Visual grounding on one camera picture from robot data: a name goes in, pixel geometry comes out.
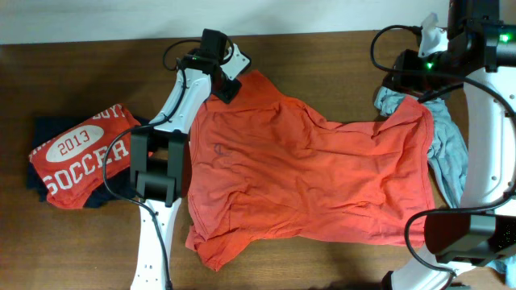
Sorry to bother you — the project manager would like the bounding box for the plain orange-red t-shirt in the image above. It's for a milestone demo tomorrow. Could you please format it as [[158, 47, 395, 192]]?
[[185, 71, 435, 271]]

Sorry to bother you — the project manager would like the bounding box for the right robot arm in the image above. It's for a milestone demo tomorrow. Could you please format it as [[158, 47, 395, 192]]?
[[381, 0, 515, 289]]

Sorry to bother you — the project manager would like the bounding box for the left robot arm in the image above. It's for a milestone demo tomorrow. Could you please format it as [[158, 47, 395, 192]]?
[[130, 29, 251, 289]]

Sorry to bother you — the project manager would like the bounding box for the light blue crumpled shirt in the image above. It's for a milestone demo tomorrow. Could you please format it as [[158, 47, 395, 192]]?
[[374, 86, 515, 288]]

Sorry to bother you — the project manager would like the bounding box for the folded navy blue garment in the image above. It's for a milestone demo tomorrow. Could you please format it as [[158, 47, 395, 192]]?
[[26, 116, 136, 209]]

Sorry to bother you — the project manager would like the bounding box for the folded red soccer shirt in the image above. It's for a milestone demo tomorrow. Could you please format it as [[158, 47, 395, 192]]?
[[28, 104, 148, 209]]

